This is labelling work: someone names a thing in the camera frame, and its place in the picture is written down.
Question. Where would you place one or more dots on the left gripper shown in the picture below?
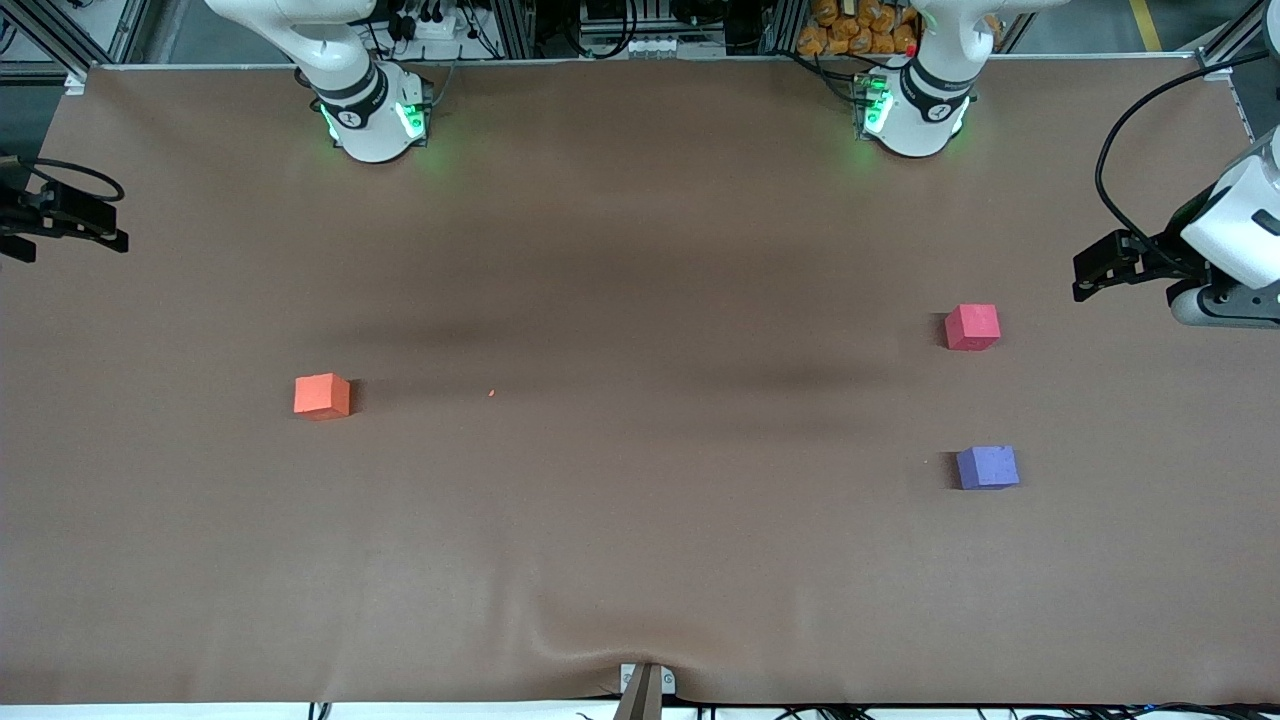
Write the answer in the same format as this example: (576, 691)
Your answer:
(1158, 254)

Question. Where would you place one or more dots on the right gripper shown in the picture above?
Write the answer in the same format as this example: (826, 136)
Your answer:
(14, 217)

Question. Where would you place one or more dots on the orange foam block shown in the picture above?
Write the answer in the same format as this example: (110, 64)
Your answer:
(322, 396)

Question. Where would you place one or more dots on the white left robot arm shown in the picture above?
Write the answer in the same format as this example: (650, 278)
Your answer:
(930, 100)

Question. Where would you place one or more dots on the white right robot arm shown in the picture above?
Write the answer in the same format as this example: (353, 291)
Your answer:
(335, 55)

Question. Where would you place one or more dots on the red foam block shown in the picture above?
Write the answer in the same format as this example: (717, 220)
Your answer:
(972, 327)

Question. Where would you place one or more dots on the purple foam block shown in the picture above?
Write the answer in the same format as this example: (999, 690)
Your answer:
(988, 467)

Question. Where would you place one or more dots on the bag of orange items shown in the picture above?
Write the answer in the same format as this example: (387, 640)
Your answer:
(855, 28)

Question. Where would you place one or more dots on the white power strip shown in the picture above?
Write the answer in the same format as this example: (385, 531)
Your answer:
(432, 22)

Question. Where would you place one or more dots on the white terminal strip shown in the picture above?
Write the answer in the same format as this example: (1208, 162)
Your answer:
(660, 45)

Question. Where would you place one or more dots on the brown table mat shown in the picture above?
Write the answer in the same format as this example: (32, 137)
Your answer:
(640, 520)

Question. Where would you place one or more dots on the white corner bracket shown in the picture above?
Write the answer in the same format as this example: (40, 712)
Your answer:
(1218, 70)
(75, 82)

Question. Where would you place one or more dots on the aluminium frame profile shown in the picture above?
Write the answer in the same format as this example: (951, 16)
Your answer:
(1235, 35)
(55, 40)
(512, 28)
(785, 25)
(135, 28)

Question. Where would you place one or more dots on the metal table edge bracket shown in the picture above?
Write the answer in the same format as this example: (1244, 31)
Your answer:
(647, 690)

